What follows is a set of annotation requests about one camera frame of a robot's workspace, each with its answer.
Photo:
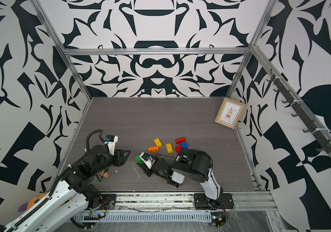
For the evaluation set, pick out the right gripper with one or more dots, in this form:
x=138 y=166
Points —
x=145 y=170

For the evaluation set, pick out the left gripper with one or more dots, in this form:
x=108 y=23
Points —
x=120 y=157

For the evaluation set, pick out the light green square lego brick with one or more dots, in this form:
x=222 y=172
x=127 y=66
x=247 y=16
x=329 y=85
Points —
x=138 y=159

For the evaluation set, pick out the yellow curved lego brick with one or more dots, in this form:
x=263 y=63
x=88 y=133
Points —
x=158 y=142
x=169 y=148

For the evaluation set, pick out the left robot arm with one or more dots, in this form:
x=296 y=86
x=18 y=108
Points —
x=72 y=191

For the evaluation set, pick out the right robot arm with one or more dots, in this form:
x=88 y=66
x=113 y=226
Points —
x=194 y=164

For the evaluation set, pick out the orange long lego brick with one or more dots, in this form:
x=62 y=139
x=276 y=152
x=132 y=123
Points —
x=153 y=149

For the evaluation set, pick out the small ice cream toy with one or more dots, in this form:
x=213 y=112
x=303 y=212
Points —
x=104 y=175

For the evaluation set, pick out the red square lego brick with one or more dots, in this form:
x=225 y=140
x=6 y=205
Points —
x=178 y=148

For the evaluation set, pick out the red flat lego brick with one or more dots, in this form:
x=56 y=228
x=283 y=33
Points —
x=180 y=140

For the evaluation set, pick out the blue square lego brick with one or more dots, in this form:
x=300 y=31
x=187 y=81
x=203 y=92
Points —
x=184 y=145

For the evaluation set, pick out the orange plush shark toy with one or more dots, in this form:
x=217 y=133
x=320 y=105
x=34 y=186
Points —
x=31 y=203

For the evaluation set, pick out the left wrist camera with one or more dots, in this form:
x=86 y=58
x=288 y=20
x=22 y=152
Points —
x=110 y=142

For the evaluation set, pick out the white cable duct strip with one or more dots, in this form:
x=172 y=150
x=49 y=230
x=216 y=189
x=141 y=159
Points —
x=184 y=216

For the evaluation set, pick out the wooden picture frame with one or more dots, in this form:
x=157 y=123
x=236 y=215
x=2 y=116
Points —
x=230 y=113

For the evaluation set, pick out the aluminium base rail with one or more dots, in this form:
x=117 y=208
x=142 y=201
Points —
x=183 y=201

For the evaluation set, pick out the wall hook rack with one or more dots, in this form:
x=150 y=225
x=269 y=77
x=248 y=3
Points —
x=313 y=125

